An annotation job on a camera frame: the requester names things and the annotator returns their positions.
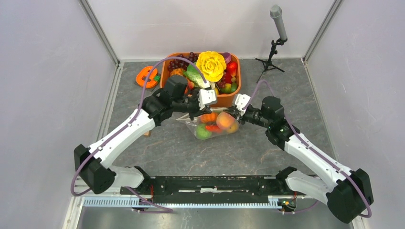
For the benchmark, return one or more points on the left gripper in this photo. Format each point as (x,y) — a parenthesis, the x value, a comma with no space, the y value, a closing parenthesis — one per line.
(197,112)

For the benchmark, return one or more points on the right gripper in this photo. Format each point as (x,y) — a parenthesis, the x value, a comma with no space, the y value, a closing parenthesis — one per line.
(240,119)

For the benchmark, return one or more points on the yellow toy mango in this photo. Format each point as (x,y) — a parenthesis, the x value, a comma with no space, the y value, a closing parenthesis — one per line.
(233,128)

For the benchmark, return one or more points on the orange toy bell pepper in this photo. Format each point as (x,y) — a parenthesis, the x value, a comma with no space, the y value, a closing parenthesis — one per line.
(209,118)

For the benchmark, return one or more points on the clear polka-dot zip bag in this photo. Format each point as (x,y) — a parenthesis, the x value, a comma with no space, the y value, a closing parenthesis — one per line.
(191,124)

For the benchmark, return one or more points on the toy peach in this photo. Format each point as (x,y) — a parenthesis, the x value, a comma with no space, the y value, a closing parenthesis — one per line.
(224,120)

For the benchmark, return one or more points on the green toy cabbage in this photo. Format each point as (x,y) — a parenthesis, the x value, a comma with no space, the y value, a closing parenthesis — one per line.
(202,133)

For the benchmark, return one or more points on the red toy chili pepper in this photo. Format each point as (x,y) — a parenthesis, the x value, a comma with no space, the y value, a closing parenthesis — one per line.
(213,128)

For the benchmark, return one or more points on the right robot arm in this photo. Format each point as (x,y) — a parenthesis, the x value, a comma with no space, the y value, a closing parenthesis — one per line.
(346,193)

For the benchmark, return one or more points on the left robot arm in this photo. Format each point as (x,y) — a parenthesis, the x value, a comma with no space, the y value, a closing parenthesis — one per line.
(92,163)

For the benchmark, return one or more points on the toy napa cabbage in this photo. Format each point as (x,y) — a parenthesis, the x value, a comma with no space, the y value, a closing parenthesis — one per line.
(194,76)

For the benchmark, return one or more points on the red toy grape bunch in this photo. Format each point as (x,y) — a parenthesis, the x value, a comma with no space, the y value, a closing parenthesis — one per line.
(222,82)

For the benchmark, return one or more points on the dark toy grapes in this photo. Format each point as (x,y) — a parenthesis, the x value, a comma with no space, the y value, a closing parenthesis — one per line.
(181,64)

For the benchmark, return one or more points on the yellow toy flower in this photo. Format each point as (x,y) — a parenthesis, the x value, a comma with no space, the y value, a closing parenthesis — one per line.
(212,65)

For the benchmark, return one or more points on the black tripod stand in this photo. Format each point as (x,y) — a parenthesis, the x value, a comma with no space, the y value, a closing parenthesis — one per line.
(268,64)

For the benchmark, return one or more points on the grey microphone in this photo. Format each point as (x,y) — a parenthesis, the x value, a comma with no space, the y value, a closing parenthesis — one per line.
(276,15)

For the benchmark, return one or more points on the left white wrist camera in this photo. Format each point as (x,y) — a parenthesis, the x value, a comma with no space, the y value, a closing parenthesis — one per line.
(206,98)

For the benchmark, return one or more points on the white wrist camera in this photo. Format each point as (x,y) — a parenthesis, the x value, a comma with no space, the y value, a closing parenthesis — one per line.
(206,98)
(241,102)

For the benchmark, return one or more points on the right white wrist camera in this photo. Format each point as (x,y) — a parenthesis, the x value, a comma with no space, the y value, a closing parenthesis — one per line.
(241,102)

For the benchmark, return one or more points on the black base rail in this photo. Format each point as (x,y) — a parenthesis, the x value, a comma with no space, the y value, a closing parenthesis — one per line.
(212,189)

